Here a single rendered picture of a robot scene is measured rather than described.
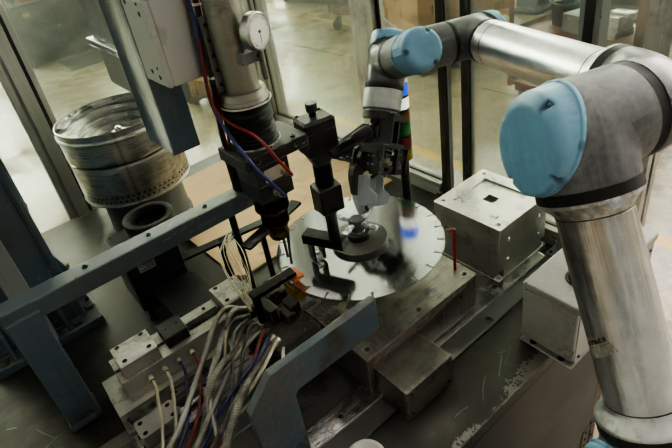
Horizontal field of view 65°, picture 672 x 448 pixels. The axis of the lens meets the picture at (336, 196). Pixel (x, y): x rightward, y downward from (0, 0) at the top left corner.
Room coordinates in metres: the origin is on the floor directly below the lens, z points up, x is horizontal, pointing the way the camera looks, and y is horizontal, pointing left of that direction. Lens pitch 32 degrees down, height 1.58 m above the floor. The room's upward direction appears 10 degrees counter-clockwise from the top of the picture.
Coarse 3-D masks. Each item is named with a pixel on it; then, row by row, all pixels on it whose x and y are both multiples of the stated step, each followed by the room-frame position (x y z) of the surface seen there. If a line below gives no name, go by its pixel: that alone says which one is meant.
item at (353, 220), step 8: (368, 208) 0.86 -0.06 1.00; (344, 216) 0.85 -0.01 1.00; (352, 216) 0.83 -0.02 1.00; (360, 216) 0.83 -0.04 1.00; (352, 224) 0.81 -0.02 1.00; (360, 224) 0.81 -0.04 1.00; (368, 224) 0.81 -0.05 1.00; (344, 232) 0.79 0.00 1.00; (352, 232) 0.82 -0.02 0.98; (360, 232) 0.81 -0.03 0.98
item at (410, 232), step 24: (312, 216) 0.94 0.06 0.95; (384, 216) 0.89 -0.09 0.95; (408, 216) 0.88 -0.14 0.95; (432, 216) 0.86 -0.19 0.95; (408, 240) 0.80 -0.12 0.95; (432, 240) 0.79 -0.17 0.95; (288, 264) 0.79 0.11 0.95; (312, 264) 0.78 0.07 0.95; (336, 264) 0.77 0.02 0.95; (360, 264) 0.75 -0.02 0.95; (384, 264) 0.74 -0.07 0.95; (408, 264) 0.73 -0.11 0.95; (432, 264) 0.72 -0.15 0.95; (312, 288) 0.71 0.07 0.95; (336, 288) 0.70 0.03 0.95; (360, 288) 0.69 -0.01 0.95; (384, 288) 0.68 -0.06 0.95
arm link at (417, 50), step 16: (416, 32) 0.85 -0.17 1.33; (432, 32) 0.86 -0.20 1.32; (448, 32) 0.89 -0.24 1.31; (384, 48) 0.92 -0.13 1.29; (400, 48) 0.85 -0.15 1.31; (416, 48) 0.84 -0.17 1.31; (432, 48) 0.85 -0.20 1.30; (448, 48) 0.87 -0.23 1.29; (384, 64) 0.91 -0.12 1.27; (400, 64) 0.85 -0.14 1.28; (416, 64) 0.83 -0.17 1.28; (432, 64) 0.84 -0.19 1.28; (448, 64) 0.89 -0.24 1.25
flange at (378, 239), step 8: (344, 224) 0.88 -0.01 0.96; (376, 224) 0.86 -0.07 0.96; (368, 232) 0.81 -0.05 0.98; (376, 232) 0.83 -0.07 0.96; (384, 232) 0.83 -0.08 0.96; (352, 240) 0.81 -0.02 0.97; (360, 240) 0.80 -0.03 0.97; (368, 240) 0.81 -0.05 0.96; (376, 240) 0.80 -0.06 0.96; (384, 240) 0.80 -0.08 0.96; (352, 248) 0.79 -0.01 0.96; (360, 248) 0.79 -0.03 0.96; (368, 248) 0.78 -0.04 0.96; (376, 248) 0.78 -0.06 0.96; (344, 256) 0.78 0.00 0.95; (352, 256) 0.77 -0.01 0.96; (360, 256) 0.77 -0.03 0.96; (368, 256) 0.77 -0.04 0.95
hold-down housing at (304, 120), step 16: (320, 112) 0.77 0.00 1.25; (304, 128) 0.73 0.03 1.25; (320, 128) 0.74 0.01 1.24; (336, 128) 0.76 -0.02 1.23; (320, 144) 0.74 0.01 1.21; (336, 144) 0.75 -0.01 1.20; (320, 160) 0.75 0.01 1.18; (320, 176) 0.75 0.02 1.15; (320, 192) 0.74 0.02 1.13; (336, 192) 0.75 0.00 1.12; (320, 208) 0.75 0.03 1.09; (336, 208) 0.75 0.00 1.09
